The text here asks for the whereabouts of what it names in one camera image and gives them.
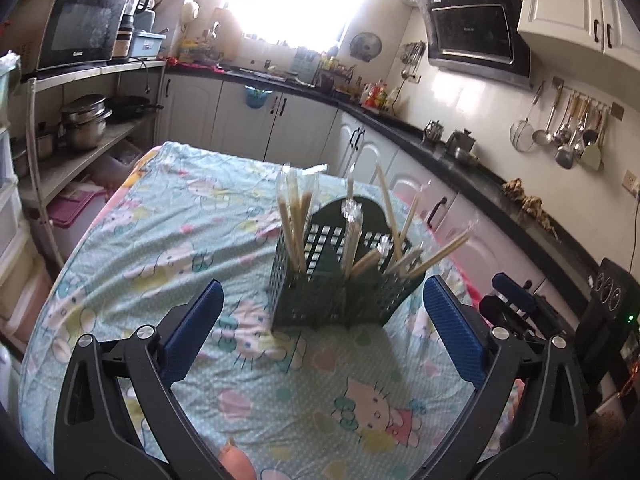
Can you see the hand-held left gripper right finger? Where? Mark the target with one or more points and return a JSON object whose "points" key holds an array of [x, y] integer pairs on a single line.
{"points": [[455, 335]]}

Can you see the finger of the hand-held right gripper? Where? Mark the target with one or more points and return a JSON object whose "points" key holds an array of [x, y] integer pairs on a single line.
{"points": [[495, 312], [512, 292]]}

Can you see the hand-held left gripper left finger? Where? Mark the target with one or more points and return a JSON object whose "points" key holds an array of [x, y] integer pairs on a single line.
{"points": [[195, 330]]}

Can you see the dark green utensil basket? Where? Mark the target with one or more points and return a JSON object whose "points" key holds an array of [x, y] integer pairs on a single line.
{"points": [[320, 300]]}

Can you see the bunch of chopsticks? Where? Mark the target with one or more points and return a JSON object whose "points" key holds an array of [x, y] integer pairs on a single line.
{"points": [[295, 225]]}

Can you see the row of hanging kitchen utensils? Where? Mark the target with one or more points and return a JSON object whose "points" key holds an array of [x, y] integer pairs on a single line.
{"points": [[565, 130]]}

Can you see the black appliance with dials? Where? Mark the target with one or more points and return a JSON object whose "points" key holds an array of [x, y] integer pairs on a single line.
{"points": [[612, 290]]}

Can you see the pile of ginger roots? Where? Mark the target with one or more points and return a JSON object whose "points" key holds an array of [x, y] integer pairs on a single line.
{"points": [[530, 205]]}

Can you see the cartoon printed tablecloth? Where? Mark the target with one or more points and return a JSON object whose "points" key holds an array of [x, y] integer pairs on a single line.
{"points": [[150, 240]]}

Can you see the black kitchen countertop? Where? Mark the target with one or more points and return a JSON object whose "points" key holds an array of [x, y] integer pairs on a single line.
{"points": [[500, 180]]}

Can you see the pink storage box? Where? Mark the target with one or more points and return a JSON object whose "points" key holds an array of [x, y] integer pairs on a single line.
{"points": [[75, 212]]}

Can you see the steel kettle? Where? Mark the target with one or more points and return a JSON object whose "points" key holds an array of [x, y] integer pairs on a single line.
{"points": [[434, 132]]}

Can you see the pale plastic drawer unit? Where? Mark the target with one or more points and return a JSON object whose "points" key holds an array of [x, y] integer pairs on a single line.
{"points": [[12, 220]]}

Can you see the black wok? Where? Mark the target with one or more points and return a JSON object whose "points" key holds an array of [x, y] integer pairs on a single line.
{"points": [[130, 107]]}

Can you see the white base cabinets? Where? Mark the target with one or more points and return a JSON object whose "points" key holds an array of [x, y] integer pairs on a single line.
{"points": [[300, 120]]}

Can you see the stacked steel pots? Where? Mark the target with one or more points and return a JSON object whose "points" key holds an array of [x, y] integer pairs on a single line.
{"points": [[85, 122]]}

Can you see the cluster of condiment bottles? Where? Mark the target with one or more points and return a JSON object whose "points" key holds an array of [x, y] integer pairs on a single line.
{"points": [[377, 95]]}

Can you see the blue hanging bin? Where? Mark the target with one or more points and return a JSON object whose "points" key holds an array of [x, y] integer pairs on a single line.
{"points": [[257, 97]]}

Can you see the small hanging utensil set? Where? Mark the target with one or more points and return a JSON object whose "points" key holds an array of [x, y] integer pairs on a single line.
{"points": [[412, 57]]}

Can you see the black range hood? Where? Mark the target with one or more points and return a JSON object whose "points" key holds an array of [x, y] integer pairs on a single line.
{"points": [[470, 30]]}

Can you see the grey kitchen shelf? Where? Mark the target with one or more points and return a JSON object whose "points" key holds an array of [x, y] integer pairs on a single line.
{"points": [[95, 70]]}

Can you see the pale green cutlery holder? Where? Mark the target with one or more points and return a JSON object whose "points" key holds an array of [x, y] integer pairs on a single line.
{"points": [[306, 66]]}

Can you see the small round fan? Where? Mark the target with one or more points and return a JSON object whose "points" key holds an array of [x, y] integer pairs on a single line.
{"points": [[366, 45]]}

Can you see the light blue plastic container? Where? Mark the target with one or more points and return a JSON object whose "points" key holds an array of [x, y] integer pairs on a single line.
{"points": [[148, 45]]}

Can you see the wooden cutting board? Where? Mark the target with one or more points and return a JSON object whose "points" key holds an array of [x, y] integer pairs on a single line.
{"points": [[227, 35]]}

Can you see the white upper cabinets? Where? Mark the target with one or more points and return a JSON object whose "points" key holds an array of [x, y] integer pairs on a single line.
{"points": [[565, 0]]}

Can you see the black blender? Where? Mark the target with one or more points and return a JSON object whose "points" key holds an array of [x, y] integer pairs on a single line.
{"points": [[132, 15]]}

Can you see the black microwave oven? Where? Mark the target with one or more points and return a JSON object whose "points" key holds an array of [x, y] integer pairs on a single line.
{"points": [[80, 25]]}

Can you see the beige wall socket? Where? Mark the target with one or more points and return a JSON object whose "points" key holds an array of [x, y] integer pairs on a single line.
{"points": [[631, 183]]}

